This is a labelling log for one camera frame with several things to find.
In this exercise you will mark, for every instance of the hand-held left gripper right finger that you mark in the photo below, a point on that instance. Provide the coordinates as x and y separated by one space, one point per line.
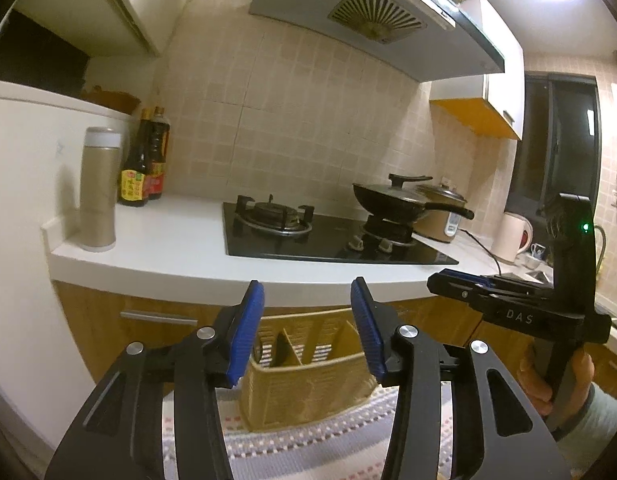
368 330

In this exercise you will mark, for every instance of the white upper wall cabinet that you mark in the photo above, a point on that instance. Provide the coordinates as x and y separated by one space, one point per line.
88 0

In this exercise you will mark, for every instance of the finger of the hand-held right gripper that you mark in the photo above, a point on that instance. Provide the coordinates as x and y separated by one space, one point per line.
508 280
453 287

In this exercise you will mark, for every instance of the white and orange wall cabinet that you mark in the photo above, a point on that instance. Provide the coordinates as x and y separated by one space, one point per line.
498 60

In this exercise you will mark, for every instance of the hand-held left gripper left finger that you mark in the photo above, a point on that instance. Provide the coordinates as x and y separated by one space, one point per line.
246 330

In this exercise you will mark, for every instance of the beige thermos bottle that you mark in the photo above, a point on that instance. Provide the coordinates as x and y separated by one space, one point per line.
98 190

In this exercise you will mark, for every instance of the red label sauce bottle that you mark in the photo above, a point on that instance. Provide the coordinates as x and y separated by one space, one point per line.
158 170

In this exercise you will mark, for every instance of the striped woven table mat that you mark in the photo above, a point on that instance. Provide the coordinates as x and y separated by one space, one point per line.
298 452

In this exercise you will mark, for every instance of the black glass gas cooktop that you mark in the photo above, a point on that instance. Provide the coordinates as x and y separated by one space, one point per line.
328 242

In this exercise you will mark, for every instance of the dark kitchen window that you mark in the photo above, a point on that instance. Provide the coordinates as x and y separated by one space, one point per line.
548 145

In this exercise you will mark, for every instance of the yellow label soy sauce bottle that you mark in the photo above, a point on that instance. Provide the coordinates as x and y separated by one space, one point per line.
134 180

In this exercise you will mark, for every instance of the brown wooden tray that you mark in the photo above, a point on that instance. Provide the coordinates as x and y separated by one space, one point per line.
113 100

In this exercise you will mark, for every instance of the white electric kettle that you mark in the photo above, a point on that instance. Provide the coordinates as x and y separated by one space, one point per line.
508 237

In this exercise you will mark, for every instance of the white refrigerator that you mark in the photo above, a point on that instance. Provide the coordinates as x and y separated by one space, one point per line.
28 210

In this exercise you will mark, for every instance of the brown rice cooker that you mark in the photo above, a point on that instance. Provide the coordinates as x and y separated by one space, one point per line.
441 222

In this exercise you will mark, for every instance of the beige plastic utensil basket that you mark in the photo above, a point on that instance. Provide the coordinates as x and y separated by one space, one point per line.
298 390

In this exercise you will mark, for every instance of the black wok lid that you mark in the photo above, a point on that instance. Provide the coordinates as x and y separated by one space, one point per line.
406 182

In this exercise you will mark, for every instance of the person's right hand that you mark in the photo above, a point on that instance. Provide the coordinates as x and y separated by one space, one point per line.
534 380

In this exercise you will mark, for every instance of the black wok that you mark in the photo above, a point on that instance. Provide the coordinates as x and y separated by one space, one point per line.
383 205

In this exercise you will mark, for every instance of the small white cup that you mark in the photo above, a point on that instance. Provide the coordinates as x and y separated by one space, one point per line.
536 255

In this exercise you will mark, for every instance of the person's right forearm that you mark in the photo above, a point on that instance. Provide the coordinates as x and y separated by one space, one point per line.
598 422

